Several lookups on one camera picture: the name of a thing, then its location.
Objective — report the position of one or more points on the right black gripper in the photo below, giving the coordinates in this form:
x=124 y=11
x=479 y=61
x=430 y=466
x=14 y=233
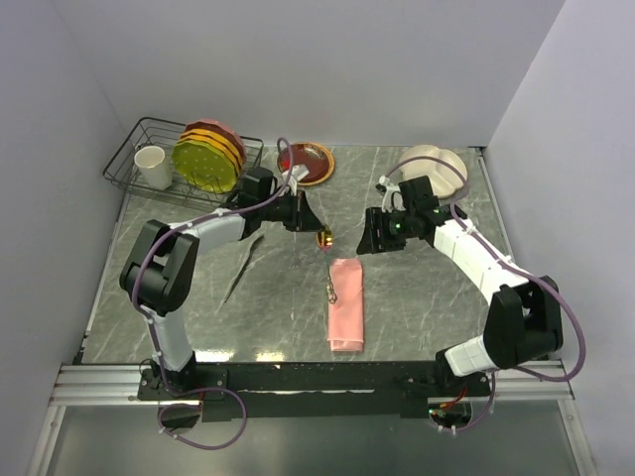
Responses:
x=376 y=218

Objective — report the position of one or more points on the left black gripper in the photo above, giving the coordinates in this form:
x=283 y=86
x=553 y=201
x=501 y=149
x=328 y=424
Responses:
x=303 y=217

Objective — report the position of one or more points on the iridescent metal spoon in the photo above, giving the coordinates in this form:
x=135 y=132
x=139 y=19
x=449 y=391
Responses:
x=325 y=242

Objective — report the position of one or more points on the pink satin napkin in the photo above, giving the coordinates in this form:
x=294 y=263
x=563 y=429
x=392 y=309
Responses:
x=345 y=322

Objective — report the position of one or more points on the black utensil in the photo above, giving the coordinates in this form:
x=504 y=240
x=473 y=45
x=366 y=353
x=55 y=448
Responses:
x=253 y=247

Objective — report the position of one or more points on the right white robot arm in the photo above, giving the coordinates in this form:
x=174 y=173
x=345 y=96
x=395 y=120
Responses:
x=523 y=321

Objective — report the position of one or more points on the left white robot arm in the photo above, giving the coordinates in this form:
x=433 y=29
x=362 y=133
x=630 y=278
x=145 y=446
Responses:
x=159 y=270

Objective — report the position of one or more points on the dark red decorated plate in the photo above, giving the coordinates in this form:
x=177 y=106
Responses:
x=318 y=160

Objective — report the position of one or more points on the cream divided plate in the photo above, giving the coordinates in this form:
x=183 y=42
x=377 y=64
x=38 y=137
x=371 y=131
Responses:
x=445 y=169

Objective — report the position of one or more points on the green polka dot plate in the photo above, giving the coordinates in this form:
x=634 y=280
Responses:
x=204 y=166

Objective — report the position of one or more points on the orange plate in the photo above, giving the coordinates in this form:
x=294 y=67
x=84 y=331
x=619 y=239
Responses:
x=208 y=159

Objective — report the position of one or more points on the dark pink plate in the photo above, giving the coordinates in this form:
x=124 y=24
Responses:
x=218 y=133

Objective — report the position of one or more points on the white cup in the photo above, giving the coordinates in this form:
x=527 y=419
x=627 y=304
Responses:
x=154 y=167

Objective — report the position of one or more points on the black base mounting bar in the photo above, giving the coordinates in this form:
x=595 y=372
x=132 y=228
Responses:
x=224 y=391

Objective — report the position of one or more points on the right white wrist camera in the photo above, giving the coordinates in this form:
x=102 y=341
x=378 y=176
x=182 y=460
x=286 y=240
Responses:
x=392 y=199

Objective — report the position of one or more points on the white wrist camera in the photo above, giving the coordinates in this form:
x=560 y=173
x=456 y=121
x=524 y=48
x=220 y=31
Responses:
x=292 y=177
x=392 y=199

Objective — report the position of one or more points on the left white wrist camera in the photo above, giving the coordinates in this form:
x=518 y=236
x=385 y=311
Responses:
x=292 y=177

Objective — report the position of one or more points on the black wire dish rack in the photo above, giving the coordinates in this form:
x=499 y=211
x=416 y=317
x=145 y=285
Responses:
x=122 y=172

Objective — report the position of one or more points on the aluminium frame rail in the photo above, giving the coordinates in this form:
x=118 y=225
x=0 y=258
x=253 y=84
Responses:
x=118 y=385

